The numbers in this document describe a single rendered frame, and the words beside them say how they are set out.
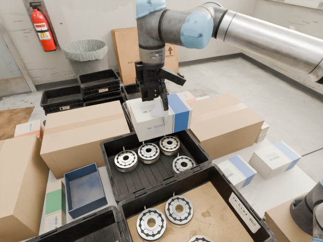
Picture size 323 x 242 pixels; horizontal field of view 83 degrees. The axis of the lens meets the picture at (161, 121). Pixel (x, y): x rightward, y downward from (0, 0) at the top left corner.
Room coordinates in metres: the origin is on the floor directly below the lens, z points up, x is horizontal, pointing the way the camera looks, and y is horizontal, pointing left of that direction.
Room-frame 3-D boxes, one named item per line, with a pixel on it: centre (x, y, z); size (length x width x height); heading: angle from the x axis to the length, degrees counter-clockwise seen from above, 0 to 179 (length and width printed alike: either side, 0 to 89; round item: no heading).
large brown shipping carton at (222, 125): (0.80, -0.31, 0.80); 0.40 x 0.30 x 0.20; 113
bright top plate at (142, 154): (0.56, 0.06, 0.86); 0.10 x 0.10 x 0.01
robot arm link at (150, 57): (0.52, 0.03, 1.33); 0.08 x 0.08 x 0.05
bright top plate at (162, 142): (0.61, -0.04, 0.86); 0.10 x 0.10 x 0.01
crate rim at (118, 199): (0.50, 0.03, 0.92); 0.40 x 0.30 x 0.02; 115
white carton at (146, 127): (0.54, 0.01, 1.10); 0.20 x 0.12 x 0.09; 110
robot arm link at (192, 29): (0.49, -0.07, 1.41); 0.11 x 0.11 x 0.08; 57
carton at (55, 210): (0.35, 0.45, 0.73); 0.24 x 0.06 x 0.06; 23
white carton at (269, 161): (0.60, -0.60, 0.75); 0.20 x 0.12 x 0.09; 113
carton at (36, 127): (0.71, 0.72, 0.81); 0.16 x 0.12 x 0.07; 25
